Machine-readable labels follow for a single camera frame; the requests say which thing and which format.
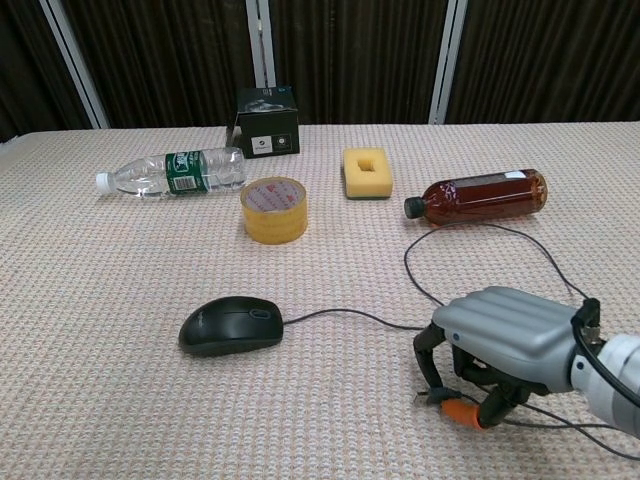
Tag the black computer mouse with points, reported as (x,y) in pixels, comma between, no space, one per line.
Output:
(225,327)

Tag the clear water bottle green label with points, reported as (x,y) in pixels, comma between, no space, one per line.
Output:
(185,172)

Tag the white partition frame post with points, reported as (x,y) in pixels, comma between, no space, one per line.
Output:
(261,40)
(75,60)
(446,60)

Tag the beige woven tablecloth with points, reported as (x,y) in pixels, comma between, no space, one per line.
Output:
(125,400)

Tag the yellow sponge with hole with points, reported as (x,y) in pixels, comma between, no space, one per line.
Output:
(367,182)

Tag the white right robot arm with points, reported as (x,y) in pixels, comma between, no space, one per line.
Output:
(612,380)

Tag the yellow packing tape roll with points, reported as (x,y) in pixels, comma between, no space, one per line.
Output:
(275,215)

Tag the black cardboard product box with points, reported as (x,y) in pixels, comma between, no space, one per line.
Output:
(267,135)

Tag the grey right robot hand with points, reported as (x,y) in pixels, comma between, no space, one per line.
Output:
(510,330)

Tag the dark ribbed partition panel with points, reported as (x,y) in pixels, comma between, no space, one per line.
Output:
(550,55)
(355,55)
(165,55)
(25,65)

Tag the brown tea bottle black cap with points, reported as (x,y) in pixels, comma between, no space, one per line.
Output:
(485,197)

